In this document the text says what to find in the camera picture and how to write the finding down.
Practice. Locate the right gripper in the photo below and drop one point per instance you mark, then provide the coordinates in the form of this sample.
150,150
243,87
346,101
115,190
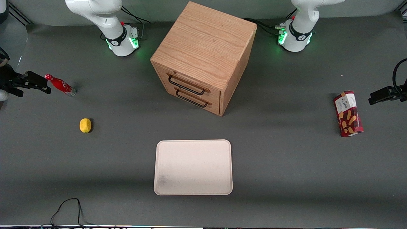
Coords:
7,82

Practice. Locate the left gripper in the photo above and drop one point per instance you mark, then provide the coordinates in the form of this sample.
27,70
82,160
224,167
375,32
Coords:
398,93

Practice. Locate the red coke bottle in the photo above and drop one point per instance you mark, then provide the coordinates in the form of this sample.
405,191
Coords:
60,84

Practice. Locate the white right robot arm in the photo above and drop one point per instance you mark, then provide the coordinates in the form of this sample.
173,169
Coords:
105,19

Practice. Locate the beige plastic tray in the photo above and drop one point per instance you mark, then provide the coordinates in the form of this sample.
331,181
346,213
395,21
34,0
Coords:
194,167

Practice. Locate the red shortbread biscuit box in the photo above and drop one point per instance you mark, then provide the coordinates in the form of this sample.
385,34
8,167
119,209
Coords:
349,114

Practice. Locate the yellow lemon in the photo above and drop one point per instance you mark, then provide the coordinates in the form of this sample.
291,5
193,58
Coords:
85,125

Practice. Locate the dark grey table mat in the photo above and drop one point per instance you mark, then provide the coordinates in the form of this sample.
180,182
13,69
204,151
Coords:
286,175

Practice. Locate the wooden two-drawer cabinet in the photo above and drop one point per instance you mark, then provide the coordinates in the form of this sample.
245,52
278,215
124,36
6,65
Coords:
203,47

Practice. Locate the black frame bar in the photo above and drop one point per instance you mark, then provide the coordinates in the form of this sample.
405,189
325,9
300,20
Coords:
402,14
19,14

